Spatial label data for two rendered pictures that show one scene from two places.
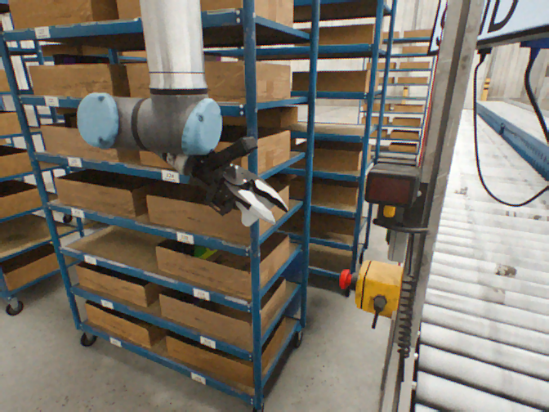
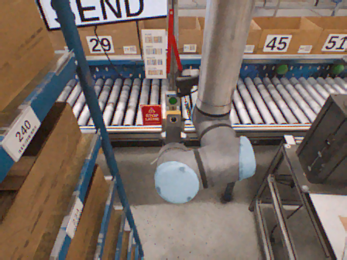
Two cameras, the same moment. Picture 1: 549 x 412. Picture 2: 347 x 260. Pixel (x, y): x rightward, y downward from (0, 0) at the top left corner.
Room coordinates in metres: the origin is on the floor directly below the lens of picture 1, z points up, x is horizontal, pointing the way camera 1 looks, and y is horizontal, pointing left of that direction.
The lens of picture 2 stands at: (0.84, 0.50, 1.50)
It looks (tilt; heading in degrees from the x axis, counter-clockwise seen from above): 43 degrees down; 244
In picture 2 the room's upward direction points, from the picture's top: straight up
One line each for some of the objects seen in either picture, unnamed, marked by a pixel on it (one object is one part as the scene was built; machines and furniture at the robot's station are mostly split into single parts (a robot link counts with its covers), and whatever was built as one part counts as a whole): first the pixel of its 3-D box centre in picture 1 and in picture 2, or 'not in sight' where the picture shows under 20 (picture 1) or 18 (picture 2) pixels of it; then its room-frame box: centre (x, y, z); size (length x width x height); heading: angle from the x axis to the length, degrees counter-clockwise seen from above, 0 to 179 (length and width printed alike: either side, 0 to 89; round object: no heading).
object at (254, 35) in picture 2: not in sight; (225, 35); (-0.17, -0.74, 0.96); 0.39 x 0.29 x 0.17; 155
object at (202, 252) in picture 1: (202, 240); not in sight; (1.14, 0.28, 0.61); 0.19 x 0.09 x 0.14; 153
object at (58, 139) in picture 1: (113, 136); not in sight; (1.29, 0.63, 0.99); 0.40 x 0.30 x 0.10; 63
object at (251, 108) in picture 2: not in sight; (247, 100); (-0.06, -0.29, 0.72); 0.52 x 0.05 x 0.05; 65
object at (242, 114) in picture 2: not in sight; (237, 100); (0.00, -0.31, 0.72); 0.52 x 0.05 x 0.05; 65
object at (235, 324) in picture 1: (225, 295); not in sight; (1.09, 0.20, 0.39); 0.40 x 0.30 x 0.10; 65
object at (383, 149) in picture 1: (394, 94); not in sight; (5.43, -1.87, 0.98); 0.98 x 0.49 x 1.96; 65
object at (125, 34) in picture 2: not in sight; (114, 35); (0.54, -1.07, 0.96); 0.39 x 0.29 x 0.17; 155
